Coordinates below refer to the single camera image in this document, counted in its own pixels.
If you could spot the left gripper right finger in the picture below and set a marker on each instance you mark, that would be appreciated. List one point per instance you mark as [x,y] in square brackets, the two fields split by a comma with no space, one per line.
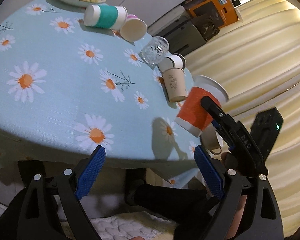
[261,217]

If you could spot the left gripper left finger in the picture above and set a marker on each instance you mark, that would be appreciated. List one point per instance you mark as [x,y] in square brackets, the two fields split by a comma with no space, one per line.
[38,219]

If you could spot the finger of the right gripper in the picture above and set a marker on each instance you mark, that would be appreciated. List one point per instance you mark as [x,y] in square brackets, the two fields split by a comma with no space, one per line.
[220,118]
[225,130]

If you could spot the orange banded paper cup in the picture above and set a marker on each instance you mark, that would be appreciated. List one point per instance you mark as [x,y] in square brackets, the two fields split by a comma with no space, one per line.
[192,116]

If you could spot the beige kraft paper cup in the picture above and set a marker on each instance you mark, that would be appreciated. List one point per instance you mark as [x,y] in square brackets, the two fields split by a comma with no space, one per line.
[174,81]

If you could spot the black and white paper cup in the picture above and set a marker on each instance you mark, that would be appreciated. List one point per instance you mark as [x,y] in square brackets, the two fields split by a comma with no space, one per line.
[172,61]

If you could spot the pink banded paper cup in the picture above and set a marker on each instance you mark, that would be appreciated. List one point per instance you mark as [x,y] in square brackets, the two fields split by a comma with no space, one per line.
[134,29]

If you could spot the teal banded paper cup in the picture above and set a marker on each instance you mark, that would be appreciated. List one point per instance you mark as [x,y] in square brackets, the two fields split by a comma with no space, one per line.
[105,16]

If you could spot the person's right hand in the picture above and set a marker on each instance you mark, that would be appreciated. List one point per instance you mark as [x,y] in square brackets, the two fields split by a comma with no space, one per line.
[229,161]

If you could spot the cream pleated curtain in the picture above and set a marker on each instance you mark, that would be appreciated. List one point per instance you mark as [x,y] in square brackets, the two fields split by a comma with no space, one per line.
[257,61]

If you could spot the dark grey cabinet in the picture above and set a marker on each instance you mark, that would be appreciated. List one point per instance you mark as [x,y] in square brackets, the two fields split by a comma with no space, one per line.
[187,36]

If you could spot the clear crystal glass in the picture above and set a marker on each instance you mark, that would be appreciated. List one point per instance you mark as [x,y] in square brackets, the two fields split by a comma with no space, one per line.
[155,50]

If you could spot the white lace cushion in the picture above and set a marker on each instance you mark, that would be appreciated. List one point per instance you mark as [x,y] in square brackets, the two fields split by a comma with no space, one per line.
[136,224]

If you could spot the daisy print blue tablecloth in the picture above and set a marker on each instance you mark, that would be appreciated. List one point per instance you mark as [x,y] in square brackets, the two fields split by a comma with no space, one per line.
[66,89]

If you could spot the orange cardboard box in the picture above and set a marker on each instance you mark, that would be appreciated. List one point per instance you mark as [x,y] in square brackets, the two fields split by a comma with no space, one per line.
[221,12]

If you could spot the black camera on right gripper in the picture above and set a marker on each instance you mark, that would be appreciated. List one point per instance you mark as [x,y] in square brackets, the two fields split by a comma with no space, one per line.
[265,130]

